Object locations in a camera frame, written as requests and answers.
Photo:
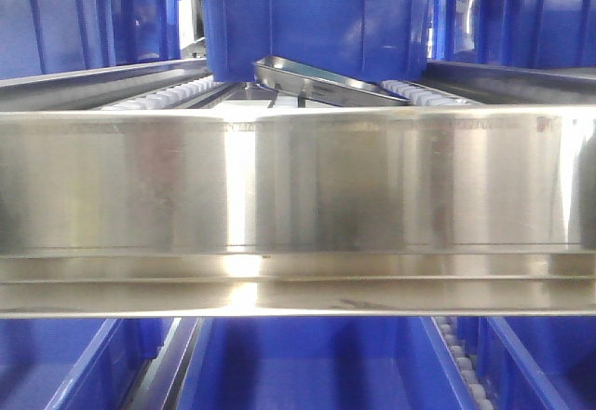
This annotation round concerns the light blue bin front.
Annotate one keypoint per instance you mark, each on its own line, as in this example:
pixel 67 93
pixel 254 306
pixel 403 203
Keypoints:
pixel 370 40

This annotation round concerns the stainless steel tray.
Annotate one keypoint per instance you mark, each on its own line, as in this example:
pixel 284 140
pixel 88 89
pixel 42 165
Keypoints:
pixel 315 84

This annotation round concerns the white roller track upper right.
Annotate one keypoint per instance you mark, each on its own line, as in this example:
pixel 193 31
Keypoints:
pixel 419 95

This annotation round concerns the white roller track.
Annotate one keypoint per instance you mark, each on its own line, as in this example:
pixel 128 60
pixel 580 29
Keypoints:
pixel 419 95
pixel 464 362
pixel 166 98

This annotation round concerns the white roller track upper left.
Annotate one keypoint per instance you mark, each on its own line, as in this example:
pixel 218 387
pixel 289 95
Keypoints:
pixel 166 98

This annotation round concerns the blue bin lower centre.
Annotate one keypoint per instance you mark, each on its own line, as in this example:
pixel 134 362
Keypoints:
pixel 323 363

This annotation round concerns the blue bin upper right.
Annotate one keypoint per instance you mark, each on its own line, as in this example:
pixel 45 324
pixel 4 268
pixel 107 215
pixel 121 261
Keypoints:
pixel 536 34

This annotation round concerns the blue bin lower right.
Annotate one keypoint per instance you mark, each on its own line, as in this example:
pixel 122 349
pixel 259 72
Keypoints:
pixel 531 362

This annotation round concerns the blue bin upper left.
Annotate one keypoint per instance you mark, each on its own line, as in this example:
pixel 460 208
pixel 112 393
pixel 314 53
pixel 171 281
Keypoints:
pixel 40 37

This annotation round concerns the blue bin lower left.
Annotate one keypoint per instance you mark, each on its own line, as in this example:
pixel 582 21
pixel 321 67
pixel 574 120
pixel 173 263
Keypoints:
pixel 75 363

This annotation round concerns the stainless steel shelf front rail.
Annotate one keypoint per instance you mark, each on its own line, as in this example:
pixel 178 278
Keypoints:
pixel 255 211

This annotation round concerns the metal divider rail lower left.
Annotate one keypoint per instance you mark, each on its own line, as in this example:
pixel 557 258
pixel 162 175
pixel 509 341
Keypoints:
pixel 160 385

